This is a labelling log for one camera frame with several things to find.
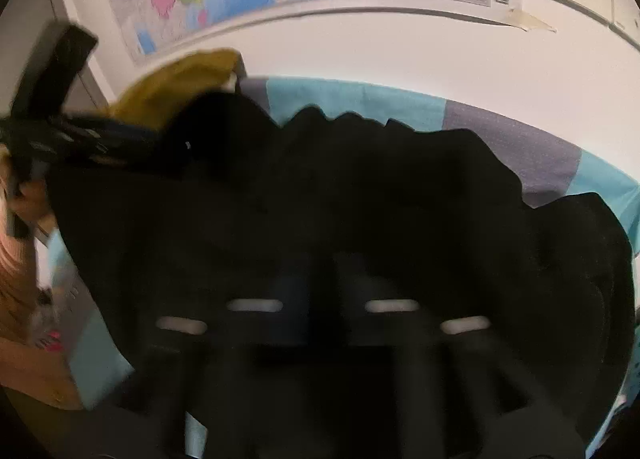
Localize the teal grey patterned bedsheet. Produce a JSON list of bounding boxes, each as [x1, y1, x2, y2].
[[46, 76, 640, 459]]

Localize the left forearm pink sleeve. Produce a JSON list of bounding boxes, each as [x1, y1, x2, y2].
[[1, 231, 84, 410]]

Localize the person's left hand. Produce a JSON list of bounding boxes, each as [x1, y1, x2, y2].
[[0, 148, 57, 240]]

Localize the mustard yellow folded garment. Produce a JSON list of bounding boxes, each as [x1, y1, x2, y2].
[[104, 49, 246, 131]]

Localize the black coat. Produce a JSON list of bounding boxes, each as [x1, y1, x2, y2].
[[46, 88, 637, 459]]

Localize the grey wooden door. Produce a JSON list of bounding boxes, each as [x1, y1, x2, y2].
[[1, 0, 73, 116]]

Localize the middle white wall socket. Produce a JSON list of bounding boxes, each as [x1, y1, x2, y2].
[[611, 0, 640, 48]]

